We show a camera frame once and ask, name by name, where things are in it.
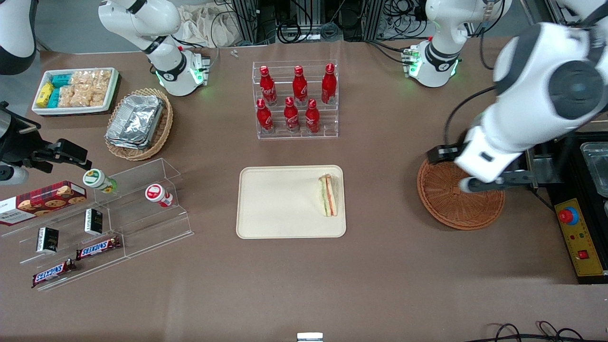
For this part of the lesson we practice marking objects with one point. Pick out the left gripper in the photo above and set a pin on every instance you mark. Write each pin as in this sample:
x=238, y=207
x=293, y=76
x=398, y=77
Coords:
x=444, y=153

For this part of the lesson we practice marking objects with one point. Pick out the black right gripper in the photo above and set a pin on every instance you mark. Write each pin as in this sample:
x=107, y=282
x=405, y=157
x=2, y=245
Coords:
x=20, y=145

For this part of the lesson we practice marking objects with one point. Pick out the triangle sandwich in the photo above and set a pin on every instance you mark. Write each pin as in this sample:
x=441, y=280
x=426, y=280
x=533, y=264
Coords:
x=328, y=195

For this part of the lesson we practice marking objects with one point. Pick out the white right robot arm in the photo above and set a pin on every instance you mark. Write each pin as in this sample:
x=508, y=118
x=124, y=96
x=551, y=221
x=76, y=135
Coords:
x=164, y=61

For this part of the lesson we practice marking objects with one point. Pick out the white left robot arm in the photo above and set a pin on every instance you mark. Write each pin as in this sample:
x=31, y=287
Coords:
x=532, y=80

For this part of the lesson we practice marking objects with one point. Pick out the round brown wicker basket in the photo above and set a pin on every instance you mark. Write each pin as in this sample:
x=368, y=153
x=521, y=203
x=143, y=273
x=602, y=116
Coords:
x=456, y=204

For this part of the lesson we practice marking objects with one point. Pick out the oval light wicker basket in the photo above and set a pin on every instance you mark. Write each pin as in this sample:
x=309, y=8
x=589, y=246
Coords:
x=161, y=133

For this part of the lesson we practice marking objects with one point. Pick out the cream plastic tray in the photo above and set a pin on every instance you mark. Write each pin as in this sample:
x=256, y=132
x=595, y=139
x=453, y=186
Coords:
x=280, y=204

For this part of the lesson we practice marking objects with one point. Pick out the green lid drink cup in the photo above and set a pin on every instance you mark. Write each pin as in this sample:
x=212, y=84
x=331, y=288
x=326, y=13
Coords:
x=97, y=179

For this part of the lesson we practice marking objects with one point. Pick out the white plastic snack bin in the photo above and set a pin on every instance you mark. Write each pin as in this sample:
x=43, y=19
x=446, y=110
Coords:
x=40, y=110

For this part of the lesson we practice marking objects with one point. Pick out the red cookie box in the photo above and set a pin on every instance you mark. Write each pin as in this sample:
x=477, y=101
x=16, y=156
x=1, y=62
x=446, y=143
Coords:
x=38, y=202

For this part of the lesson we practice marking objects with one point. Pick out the teal snack packet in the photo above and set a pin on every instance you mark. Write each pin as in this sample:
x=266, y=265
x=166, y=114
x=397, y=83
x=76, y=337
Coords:
x=54, y=97
x=61, y=80

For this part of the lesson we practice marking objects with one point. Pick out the rice cracker bag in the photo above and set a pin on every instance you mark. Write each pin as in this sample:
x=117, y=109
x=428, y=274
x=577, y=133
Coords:
x=90, y=98
x=81, y=79
x=102, y=81
x=66, y=96

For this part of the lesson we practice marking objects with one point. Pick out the yellow snack packet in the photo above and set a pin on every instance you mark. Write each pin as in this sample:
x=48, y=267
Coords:
x=44, y=94

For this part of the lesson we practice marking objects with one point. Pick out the black appliance housing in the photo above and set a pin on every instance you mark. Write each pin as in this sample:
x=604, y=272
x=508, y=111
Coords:
x=567, y=175

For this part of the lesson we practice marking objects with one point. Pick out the small black box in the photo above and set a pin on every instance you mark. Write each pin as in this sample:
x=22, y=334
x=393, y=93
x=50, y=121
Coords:
x=93, y=222
x=47, y=240

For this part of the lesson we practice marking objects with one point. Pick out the red emergency stop button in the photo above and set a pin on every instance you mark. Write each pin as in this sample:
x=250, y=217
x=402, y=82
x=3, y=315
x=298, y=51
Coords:
x=568, y=215

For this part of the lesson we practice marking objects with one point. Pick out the aluminium foil container stack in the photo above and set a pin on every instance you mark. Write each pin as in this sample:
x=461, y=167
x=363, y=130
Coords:
x=135, y=121

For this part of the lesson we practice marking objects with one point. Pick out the metal pan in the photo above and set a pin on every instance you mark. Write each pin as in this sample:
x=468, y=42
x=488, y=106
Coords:
x=596, y=166

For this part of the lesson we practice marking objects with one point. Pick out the yellow control panel box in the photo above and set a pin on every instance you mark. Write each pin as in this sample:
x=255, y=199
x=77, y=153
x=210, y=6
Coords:
x=582, y=237

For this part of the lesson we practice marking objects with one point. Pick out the Snickers bar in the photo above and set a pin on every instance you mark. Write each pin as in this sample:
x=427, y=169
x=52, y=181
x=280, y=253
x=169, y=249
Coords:
x=97, y=248
x=52, y=273

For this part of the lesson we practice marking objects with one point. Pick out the red lid drink cup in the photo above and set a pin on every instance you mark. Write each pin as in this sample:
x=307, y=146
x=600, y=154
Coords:
x=157, y=194

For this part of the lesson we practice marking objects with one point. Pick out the clear acrylic step shelf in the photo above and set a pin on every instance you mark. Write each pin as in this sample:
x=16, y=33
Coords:
x=152, y=228

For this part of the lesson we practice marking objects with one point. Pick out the clear acrylic bottle rack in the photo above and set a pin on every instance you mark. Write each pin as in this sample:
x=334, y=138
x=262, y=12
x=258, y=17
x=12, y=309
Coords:
x=327, y=128

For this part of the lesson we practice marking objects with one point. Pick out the white cloth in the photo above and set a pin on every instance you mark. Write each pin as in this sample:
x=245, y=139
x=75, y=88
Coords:
x=209, y=26

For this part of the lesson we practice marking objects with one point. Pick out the red cola bottle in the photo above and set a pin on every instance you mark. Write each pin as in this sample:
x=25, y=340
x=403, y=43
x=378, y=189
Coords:
x=291, y=116
x=267, y=87
x=328, y=84
x=299, y=86
x=312, y=118
x=263, y=117

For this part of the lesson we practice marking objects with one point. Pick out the metal bracket with black box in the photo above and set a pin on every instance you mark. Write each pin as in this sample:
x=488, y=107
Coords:
x=539, y=172

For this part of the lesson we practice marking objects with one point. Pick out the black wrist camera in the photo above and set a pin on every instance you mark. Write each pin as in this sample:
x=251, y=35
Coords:
x=444, y=154

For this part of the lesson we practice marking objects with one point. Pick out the aluminium frame post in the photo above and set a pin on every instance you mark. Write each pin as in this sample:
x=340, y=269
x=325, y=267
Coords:
x=375, y=19
x=247, y=21

